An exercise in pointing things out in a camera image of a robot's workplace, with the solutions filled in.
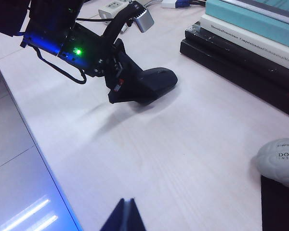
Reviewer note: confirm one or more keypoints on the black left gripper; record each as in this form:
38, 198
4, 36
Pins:
86, 48

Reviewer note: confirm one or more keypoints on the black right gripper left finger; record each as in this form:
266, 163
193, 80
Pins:
120, 219

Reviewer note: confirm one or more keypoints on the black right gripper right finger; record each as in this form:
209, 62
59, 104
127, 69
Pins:
136, 219

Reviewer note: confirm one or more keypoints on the black computer mouse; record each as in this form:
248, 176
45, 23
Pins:
162, 80

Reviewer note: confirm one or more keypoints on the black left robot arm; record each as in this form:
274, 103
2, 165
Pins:
50, 16

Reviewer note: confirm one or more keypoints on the black mouse pad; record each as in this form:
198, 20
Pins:
279, 207

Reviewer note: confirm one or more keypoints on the white power strip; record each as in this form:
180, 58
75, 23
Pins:
110, 9

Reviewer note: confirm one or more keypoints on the white adapter dongle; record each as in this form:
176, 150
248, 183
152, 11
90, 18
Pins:
169, 3

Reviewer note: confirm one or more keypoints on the blue VGA connector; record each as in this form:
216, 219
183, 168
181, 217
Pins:
182, 3

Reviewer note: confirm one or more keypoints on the black book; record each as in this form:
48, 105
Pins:
231, 69
231, 49

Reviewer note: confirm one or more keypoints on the white book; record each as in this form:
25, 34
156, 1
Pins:
243, 41

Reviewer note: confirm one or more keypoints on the teal book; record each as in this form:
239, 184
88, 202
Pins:
255, 22

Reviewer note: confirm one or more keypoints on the gray brain-shaped stress ball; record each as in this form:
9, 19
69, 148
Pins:
279, 163

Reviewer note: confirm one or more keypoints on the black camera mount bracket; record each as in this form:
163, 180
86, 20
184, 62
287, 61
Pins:
115, 21

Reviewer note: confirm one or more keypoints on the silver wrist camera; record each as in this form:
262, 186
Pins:
144, 18

